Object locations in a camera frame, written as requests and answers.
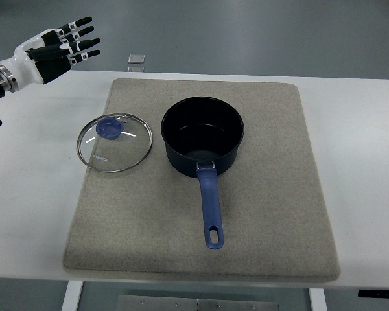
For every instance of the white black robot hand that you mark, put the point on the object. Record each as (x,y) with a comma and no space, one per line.
(50,54)

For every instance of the glass pot lid blue knob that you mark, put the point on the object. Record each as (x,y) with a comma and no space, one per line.
(114,142)

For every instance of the white table leg left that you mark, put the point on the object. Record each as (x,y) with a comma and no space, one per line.
(72,296)

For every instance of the white table leg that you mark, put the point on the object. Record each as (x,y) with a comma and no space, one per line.
(72,296)
(317,299)

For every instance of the white table leg right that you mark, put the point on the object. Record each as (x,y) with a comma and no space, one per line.
(317,299)

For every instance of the black table control panel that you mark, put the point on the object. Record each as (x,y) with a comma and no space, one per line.
(377,294)

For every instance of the dark blue saucepan blue handle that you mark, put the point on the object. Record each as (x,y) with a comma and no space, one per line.
(202,136)

